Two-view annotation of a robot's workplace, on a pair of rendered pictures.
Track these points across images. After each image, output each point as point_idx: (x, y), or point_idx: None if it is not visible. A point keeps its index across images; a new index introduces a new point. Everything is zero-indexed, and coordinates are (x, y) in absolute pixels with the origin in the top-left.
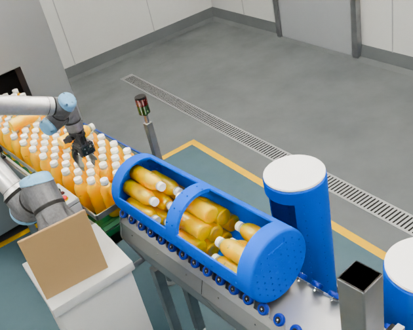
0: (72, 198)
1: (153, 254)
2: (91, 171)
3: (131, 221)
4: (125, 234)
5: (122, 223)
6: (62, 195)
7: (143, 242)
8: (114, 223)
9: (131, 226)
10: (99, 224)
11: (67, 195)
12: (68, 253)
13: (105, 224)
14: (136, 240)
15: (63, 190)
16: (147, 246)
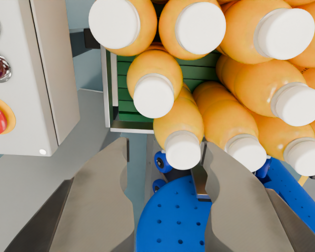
0: (28, 142)
1: (146, 203)
2: (201, 45)
3: (155, 190)
4: (148, 138)
5: (153, 147)
6: None
7: (149, 190)
8: (147, 119)
9: (154, 173)
10: (122, 94)
11: (17, 106)
12: None
13: (131, 106)
14: (148, 171)
15: (9, 43)
16: (148, 197)
